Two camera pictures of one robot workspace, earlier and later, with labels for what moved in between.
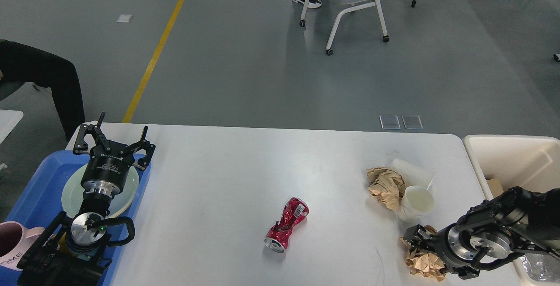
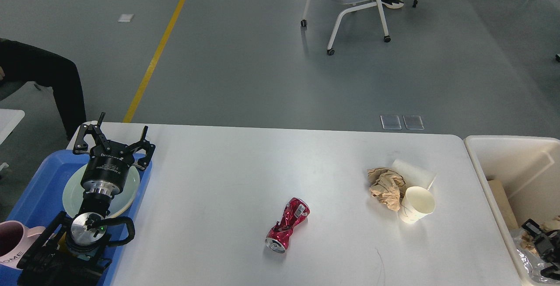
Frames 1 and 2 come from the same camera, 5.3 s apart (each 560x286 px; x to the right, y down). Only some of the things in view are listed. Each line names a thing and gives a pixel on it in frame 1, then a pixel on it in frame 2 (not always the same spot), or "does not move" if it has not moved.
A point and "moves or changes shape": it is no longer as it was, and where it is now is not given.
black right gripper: [438, 244] → [548, 245]
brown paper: [423, 262] moves or changes shape
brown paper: [386, 185] does not move
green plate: [72, 193] does not move
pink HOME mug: [15, 239] does not move
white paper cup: [417, 202] does not move
